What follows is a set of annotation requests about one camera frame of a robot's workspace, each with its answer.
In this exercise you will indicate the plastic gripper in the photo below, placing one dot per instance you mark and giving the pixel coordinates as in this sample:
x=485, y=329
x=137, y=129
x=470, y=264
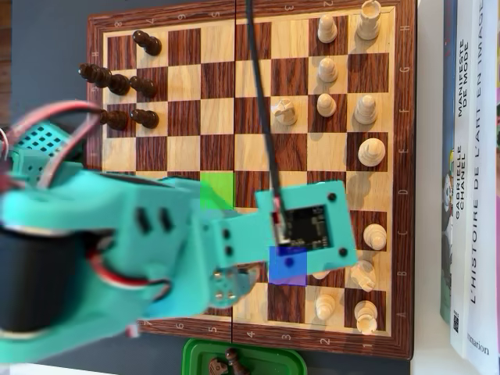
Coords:
x=226, y=290

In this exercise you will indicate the dark wooden pawn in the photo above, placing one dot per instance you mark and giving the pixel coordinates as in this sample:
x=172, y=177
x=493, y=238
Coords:
x=145, y=86
x=146, y=119
x=150, y=43
x=232, y=357

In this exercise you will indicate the robot arm with black servo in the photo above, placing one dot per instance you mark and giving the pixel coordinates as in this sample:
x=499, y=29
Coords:
x=78, y=195

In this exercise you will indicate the wooden chess board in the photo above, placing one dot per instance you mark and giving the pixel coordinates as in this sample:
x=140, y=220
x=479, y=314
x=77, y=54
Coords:
x=218, y=117

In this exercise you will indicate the dark wooden knight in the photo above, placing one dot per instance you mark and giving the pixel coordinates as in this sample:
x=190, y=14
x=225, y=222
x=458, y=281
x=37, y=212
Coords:
x=216, y=367

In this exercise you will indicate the green plastic tray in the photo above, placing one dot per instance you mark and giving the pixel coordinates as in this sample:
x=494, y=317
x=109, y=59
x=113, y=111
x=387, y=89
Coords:
x=265, y=361

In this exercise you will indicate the light wooden pawn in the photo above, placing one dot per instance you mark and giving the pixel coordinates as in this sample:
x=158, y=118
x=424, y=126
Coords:
x=319, y=274
x=325, y=305
x=327, y=31
x=327, y=71
x=326, y=106

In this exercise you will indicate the light wooden knight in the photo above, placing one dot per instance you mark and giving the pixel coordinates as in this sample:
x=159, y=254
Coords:
x=363, y=275
x=285, y=112

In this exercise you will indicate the light wooden rook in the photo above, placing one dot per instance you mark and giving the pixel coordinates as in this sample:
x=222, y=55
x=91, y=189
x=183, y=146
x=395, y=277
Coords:
x=365, y=316
x=368, y=23

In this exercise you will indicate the light wooden bishop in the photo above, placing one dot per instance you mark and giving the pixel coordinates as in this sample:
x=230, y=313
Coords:
x=374, y=236
x=365, y=111

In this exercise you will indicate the light wooden king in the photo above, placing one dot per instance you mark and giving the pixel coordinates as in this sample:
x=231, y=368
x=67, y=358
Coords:
x=371, y=153

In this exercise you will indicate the dark wooden rook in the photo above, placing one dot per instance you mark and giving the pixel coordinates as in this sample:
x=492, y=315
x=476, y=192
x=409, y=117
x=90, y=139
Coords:
x=117, y=120

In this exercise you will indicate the illustrated colourful book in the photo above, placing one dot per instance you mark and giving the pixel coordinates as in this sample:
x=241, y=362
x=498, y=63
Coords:
x=447, y=234

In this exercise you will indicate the white Gabrielle Chanel book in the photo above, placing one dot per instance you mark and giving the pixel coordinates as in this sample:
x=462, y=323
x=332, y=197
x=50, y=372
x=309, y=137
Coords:
x=461, y=176

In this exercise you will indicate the white art history book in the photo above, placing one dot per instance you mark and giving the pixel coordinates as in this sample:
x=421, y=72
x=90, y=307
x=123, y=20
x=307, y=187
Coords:
x=484, y=195

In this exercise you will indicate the camera mount with circuit board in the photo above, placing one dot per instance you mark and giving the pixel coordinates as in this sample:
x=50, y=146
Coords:
x=242, y=238

